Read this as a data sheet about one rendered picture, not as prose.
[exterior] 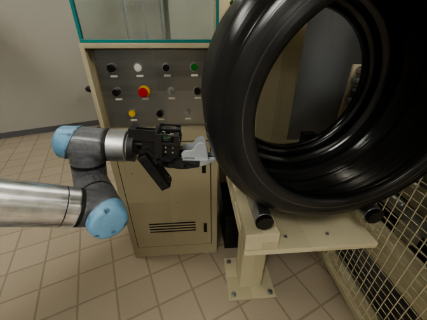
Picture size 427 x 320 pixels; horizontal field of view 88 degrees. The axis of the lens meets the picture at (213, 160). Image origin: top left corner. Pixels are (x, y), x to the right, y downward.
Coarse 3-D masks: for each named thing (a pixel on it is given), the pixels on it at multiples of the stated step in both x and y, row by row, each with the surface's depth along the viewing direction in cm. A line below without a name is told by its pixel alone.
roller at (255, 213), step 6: (252, 204) 57; (258, 204) 56; (252, 210) 56; (258, 210) 54; (264, 210) 54; (258, 216) 53; (264, 216) 52; (270, 216) 53; (258, 222) 52; (264, 222) 52; (270, 222) 53; (258, 228) 54; (264, 228) 53
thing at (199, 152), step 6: (198, 144) 50; (204, 144) 50; (186, 150) 51; (192, 150) 51; (198, 150) 51; (204, 150) 51; (186, 156) 51; (192, 156) 52; (198, 156) 52; (204, 156) 52; (210, 156) 54; (204, 162) 52; (210, 162) 53
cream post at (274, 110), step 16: (304, 32) 66; (288, 48) 68; (288, 64) 70; (272, 80) 72; (288, 80) 73; (272, 96) 75; (288, 96) 75; (256, 112) 78; (272, 112) 78; (288, 112) 78; (256, 128) 81; (272, 128) 81; (240, 256) 121; (256, 256) 116; (240, 272) 123; (256, 272) 123
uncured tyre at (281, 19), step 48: (240, 0) 35; (288, 0) 30; (336, 0) 30; (384, 0) 52; (240, 48) 34; (384, 48) 59; (240, 96) 36; (384, 96) 63; (240, 144) 41; (288, 144) 74; (336, 144) 72; (384, 144) 61; (288, 192) 46; (336, 192) 60; (384, 192) 49
